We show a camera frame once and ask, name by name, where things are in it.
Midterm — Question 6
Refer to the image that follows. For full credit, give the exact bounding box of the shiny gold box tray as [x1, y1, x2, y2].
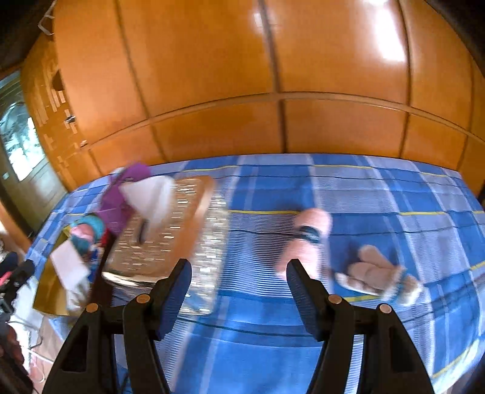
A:
[32, 223, 112, 317]

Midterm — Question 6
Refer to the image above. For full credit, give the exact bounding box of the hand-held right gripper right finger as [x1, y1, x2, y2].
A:
[287, 260, 434, 394]

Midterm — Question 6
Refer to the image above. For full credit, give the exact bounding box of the pink white soft cloth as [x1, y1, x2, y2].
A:
[71, 224, 95, 242]

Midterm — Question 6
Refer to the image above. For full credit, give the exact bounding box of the glass door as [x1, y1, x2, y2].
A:
[0, 70, 68, 237]

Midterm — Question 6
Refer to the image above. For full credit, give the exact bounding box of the small white folded cloth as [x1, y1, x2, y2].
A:
[50, 242, 92, 290]

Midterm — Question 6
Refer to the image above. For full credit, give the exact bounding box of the pink sock with blue band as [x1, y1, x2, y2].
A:
[275, 208, 333, 282]

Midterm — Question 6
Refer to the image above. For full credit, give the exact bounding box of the teal and pink sock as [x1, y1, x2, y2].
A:
[78, 213, 106, 243]

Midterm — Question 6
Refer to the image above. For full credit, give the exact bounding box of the blue plaid bed sheet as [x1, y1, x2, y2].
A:
[28, 153, 485, 394]

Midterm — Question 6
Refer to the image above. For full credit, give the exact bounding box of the purple cloth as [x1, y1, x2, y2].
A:
[98, 162, 153, 236]

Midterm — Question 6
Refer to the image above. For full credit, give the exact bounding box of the orange wooden wardrobe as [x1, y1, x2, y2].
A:
[21, 0, 485, 198]

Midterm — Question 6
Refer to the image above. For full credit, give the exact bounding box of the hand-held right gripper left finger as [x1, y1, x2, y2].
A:
[42, 259, 192, 394]

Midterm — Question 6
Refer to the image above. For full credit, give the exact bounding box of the teal plush toy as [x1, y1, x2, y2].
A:
[71, 235, 97, 260]

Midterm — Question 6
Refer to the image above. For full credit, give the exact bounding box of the red fabric piece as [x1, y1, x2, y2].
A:
[99, 230, 115, 268]

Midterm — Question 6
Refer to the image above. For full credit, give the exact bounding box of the person's left forearm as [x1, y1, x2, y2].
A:
[0, 322, 34, 394]

